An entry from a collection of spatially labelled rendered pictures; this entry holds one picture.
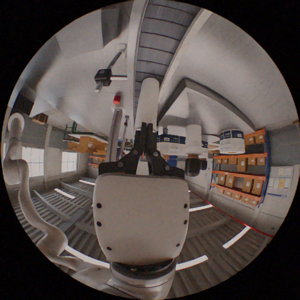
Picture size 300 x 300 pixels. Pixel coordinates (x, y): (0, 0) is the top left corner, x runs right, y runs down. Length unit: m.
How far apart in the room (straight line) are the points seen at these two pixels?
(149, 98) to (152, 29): 0.16
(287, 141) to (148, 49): 4.34
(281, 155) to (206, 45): 4.17
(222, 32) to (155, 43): 0.17
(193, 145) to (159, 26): 0.44
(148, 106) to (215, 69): 0.25
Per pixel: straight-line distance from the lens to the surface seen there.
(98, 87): 0.18
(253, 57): 0.37
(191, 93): 0.33
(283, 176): 4.19
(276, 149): 4.33
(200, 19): 0.19
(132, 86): 0.20
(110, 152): 0.50
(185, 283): 2.79
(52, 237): 0.54
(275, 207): 4.56
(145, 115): 0.19
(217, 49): 0.31
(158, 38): 0.22
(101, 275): 0.29
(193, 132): 0.45
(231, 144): 0.66
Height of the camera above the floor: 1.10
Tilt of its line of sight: 6 degrees down
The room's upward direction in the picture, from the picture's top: 175 degrees counter-clockwise
